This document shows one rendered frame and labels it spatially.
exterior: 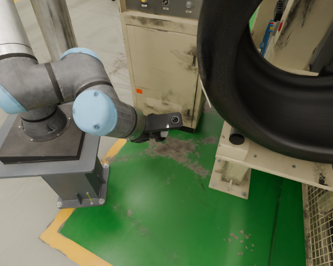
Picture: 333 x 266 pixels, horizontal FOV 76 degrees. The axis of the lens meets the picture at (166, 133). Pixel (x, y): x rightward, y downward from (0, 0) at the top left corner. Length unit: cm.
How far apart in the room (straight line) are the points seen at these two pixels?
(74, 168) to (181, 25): 92
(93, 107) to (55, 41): 51
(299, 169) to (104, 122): 62
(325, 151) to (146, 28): 111
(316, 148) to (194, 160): 116
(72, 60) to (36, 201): 132
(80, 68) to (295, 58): 72
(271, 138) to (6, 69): 60
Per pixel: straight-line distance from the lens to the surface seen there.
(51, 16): 90
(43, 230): 163
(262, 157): 78
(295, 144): 60
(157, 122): 60
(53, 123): 107
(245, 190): 162
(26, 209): 175
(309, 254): 127
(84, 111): 47
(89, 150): 104
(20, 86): 52
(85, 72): 52
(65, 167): 102
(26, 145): 111
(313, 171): 82
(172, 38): 135
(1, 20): 59
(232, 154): 72
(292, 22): 87
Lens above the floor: 139
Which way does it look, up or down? 50 degrees down
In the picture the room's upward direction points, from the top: straight up
